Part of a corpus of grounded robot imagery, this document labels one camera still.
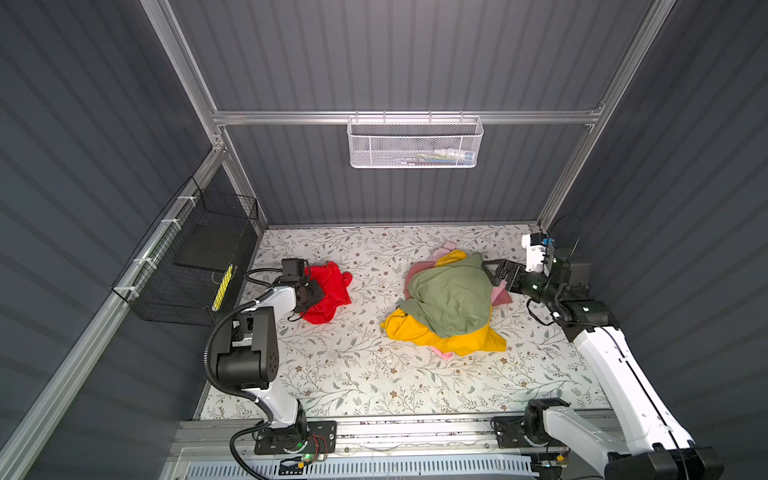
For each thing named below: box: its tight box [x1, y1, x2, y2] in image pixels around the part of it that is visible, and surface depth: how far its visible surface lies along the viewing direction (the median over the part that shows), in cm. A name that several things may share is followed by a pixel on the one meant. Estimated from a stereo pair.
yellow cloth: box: [380, 250, 507, 357], surface depth 88 cm
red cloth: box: [300, 261, 353, 325], surface depth 96 cm
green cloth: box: [397, 253, 493, 338], surface depth 86 cm
